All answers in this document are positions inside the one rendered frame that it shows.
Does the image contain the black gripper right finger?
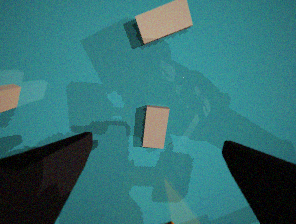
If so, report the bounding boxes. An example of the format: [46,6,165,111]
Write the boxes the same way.
[222,141,296,224]

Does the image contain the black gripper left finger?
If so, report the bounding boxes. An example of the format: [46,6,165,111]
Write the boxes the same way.
[0,132,93,224]

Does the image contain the tan rectangular block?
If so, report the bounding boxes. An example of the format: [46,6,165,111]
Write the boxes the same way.
[135,0,193,45]
[0,84,21,113]
[142,105,170,149]

